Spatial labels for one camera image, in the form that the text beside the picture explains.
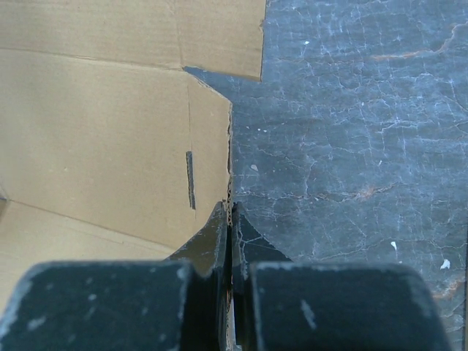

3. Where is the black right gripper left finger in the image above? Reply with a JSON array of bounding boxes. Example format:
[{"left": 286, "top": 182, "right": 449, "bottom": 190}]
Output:
[{"left": 1, "top": 203, "right": 227, "bottom": 350}]

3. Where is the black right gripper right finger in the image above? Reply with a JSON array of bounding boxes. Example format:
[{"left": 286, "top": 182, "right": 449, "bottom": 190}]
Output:
[{"left": 232, "top": 203, "right": 451, "bottom": 350}]

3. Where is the brown cardboard box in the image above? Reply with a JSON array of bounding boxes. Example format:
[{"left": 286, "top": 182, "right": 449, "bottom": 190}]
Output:
[{"left": 1, "top": 1, "right": 266, "bottom": 303}]

